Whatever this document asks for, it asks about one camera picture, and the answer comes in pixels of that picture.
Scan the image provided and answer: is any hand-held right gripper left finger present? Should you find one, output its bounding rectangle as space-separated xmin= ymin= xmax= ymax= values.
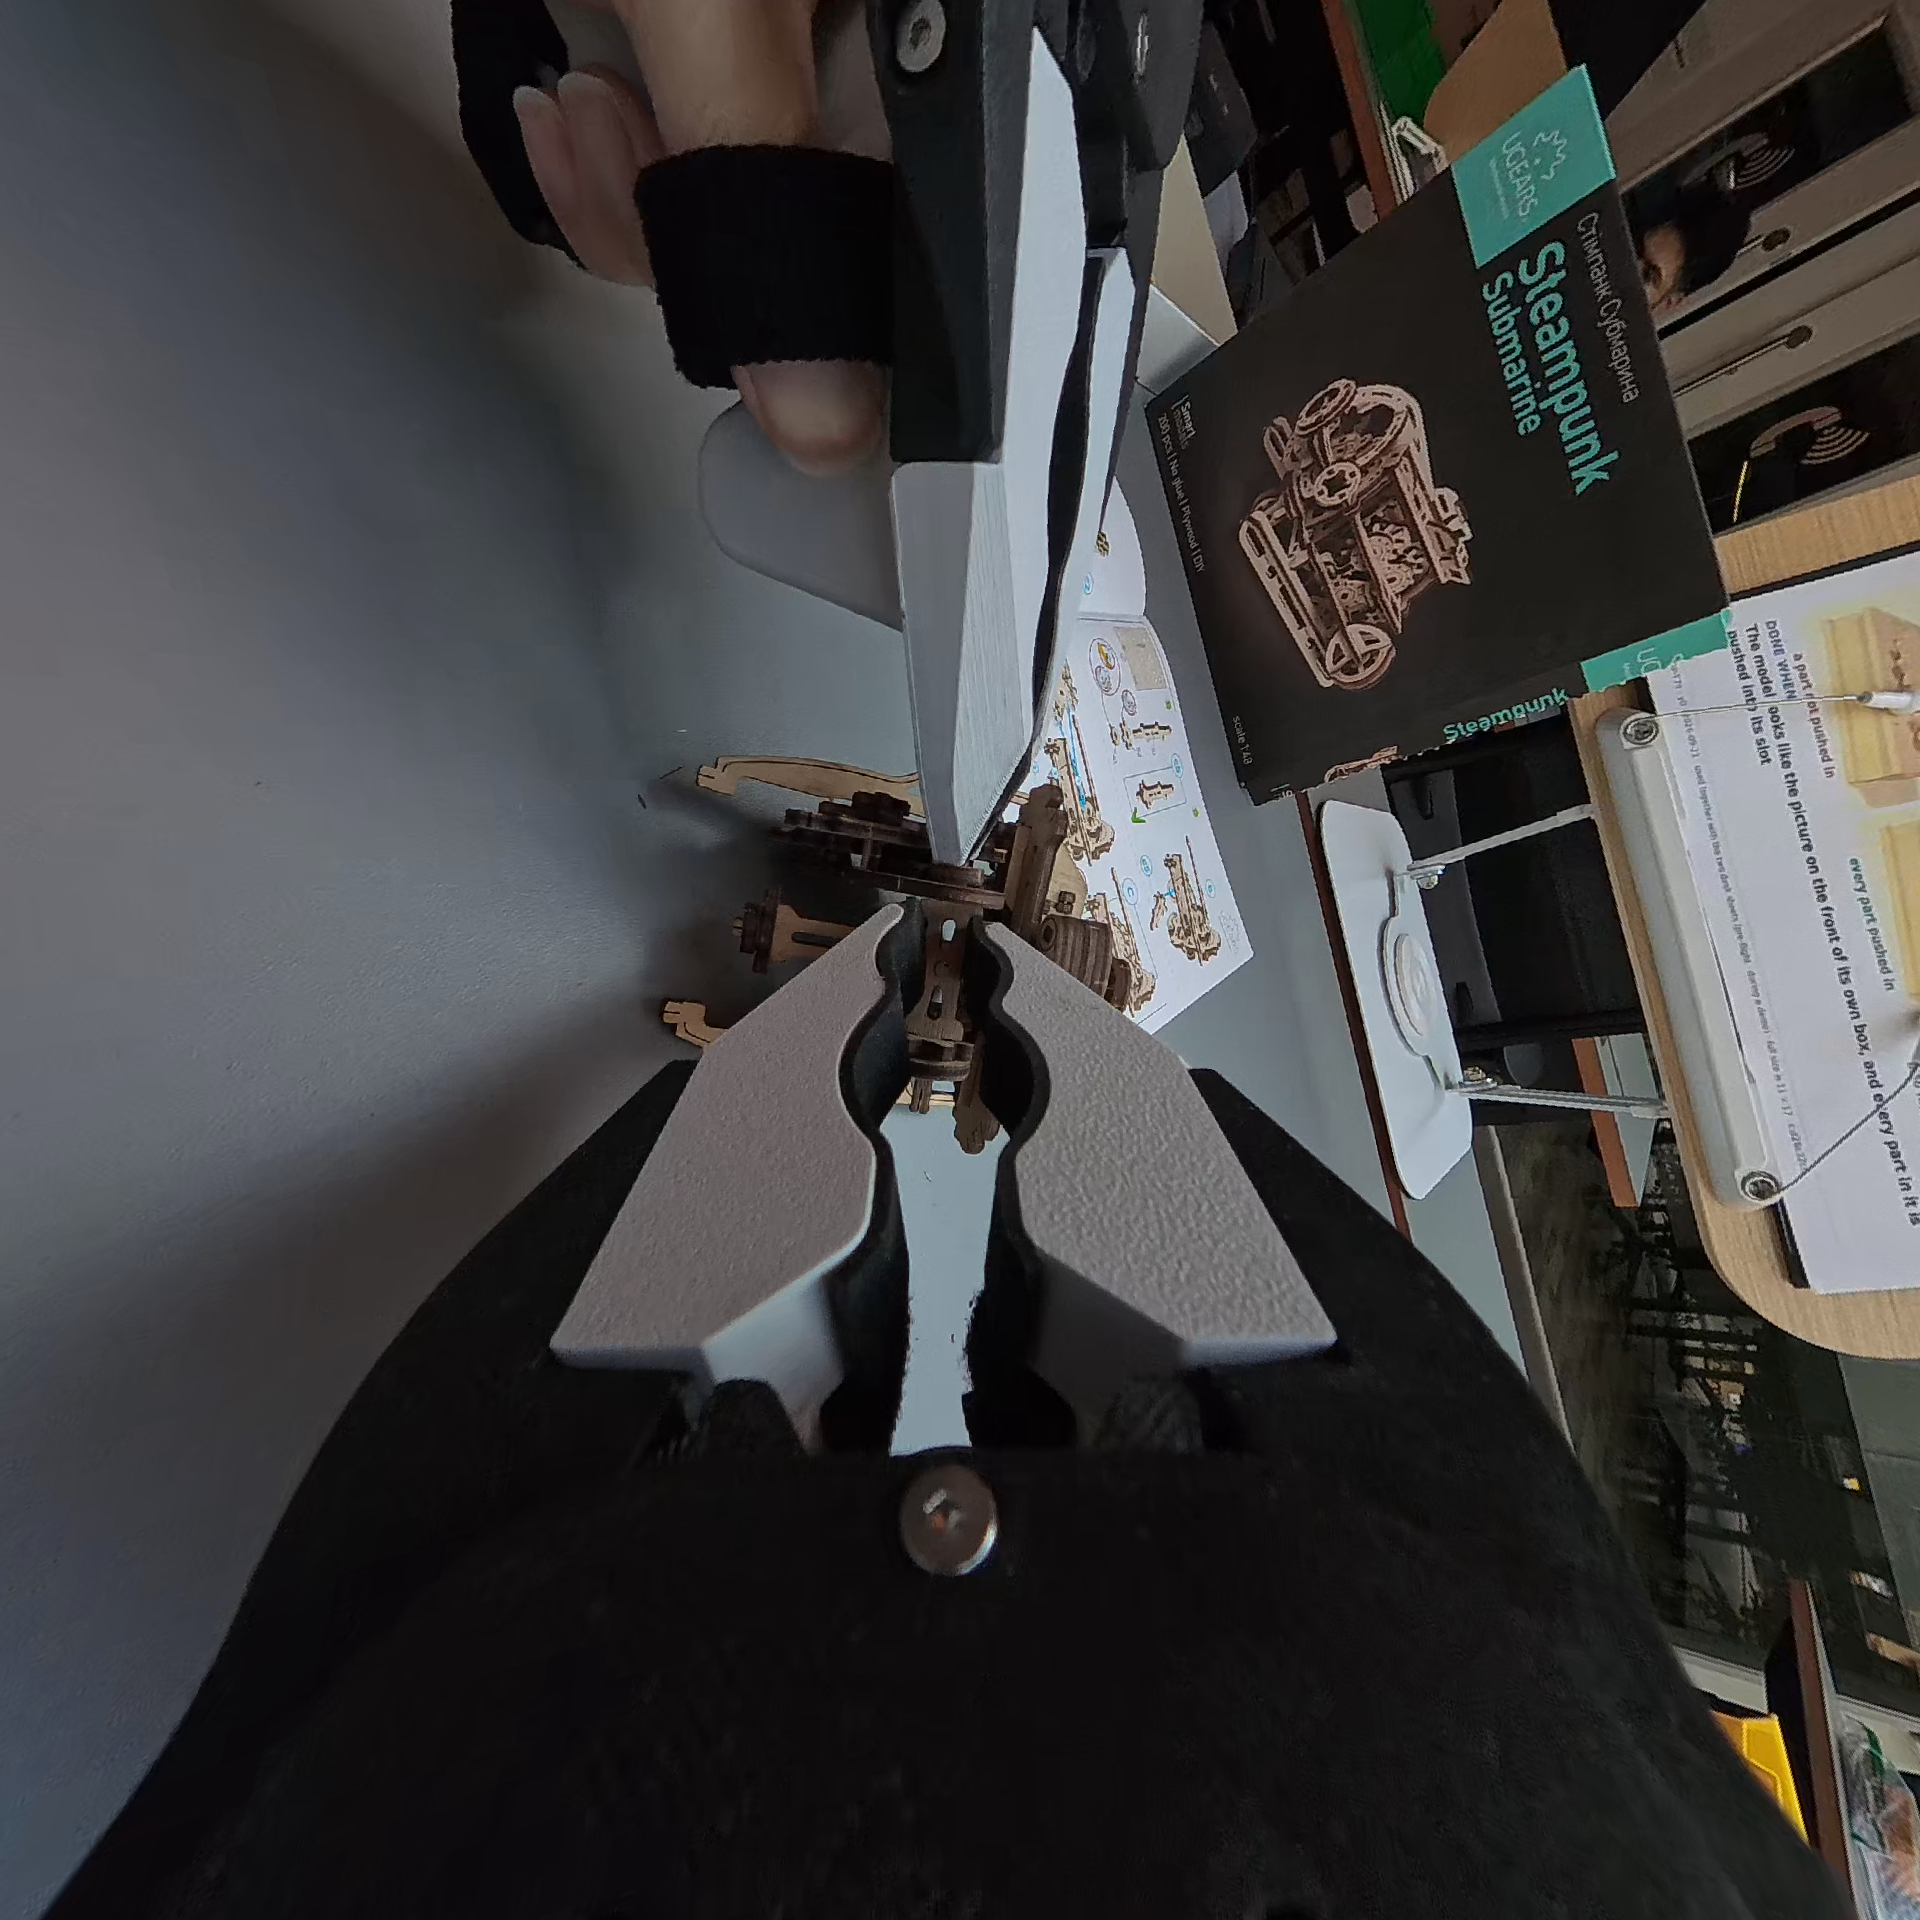
xmin=550 ymin=902 xmax=912 ymax=1455

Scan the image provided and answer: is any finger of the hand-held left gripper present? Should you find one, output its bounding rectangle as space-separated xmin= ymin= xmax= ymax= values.
xmin=886 ymin=24 xmax=1093 ymax=867
xmin=988 ymin=247 xmax=1154 ymax=867

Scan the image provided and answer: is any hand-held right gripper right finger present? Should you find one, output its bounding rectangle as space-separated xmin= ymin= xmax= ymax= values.
xmin=968 ymin=919 xmax=1337 ymax=1455

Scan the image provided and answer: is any wooden submarine model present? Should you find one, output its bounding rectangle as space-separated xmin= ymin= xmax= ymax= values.
xmin=657 ymin=750 xmax=1156 ymax=1158

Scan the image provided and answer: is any grey desk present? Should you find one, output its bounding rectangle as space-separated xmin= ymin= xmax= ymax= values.
xmin=0 ymin=0 xmax=1413 ymax=1920

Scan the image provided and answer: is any person's left hand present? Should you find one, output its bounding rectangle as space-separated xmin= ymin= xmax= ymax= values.
xmin=509 ymin=0 xmax=904 ymax=481

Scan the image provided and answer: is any black model kit box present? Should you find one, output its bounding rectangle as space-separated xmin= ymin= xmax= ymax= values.
xmin=1142 ymin=65 xmax=1730 ymax=805

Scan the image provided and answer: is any illustrated instruction booklet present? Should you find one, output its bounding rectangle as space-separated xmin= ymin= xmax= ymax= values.
xmin=1035 ymin=517 xmax=1256 ymax=1038

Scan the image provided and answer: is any green plastic bin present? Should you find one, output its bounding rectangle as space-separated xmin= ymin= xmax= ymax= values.
xmin=1342 ymin=0 xmax=1502 ymax=122

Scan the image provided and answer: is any yellow plastic bin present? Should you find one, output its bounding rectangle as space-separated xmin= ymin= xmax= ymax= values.
xmin=1710 ymin=1711 xmax=1808 ymax=1794

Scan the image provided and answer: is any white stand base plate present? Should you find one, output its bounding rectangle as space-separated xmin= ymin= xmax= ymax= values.
xmin=1317 ymin=798 xmax=1673 ymax=1203

